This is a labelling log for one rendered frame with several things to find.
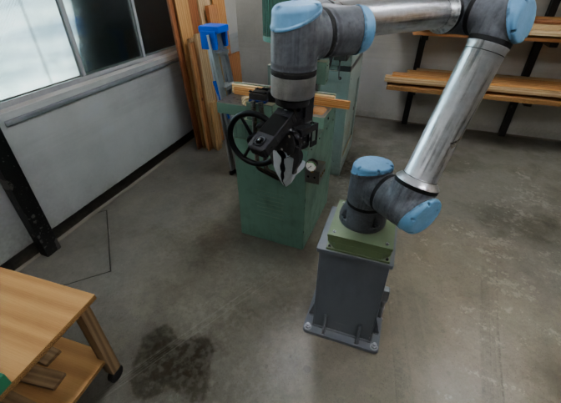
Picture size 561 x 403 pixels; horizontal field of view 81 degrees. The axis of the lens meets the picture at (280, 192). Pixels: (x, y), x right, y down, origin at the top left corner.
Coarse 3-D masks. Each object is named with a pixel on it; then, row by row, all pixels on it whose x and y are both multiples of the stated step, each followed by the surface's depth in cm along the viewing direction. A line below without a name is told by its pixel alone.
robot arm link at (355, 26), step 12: (336, 12) 61; (348, 12) 62; (360, 12) 63; (336, 24) 60; (348, 24) 62; (360, 24) 63; (372, 24) 64; (336, 36) 61; (348, 36) 62; (360, 36) 64; (372, 36) 66; (336, 48) 63; (348, 48) 65; (360, 48) 66
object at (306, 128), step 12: (288, 108) 68; (300, 108) 69; (312, 108) 72; (300, 120) 71; (312, 120) 73; (288, 132) 69; (300, 132) 69; (288, 144) 70; (300, 144) 70; (312, 144) 74
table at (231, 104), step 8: (232, 96) 185; (240, 96) 185; (224, 104) 176; (232, 104) 174; (240, 104) 174; (224, 112) 179; (232, 112) 177; (328, 112) 165; (248, 120) 165; (320, 120) 160; (328, 120) 168
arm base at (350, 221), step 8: (344, 208) 135; (352, 208) 130; (344, 216) 135; (352, 216) 130; (360, 216) 129; (368, 216) 128; (376, 216) 128; (344, 224) 134; (352, 224) 131; (360, 224) 129; (368, 224) 129; (376, 224) 130; (384, 224) 133; (360, 232) 131; (368, 232) 130; (376, 232) 131
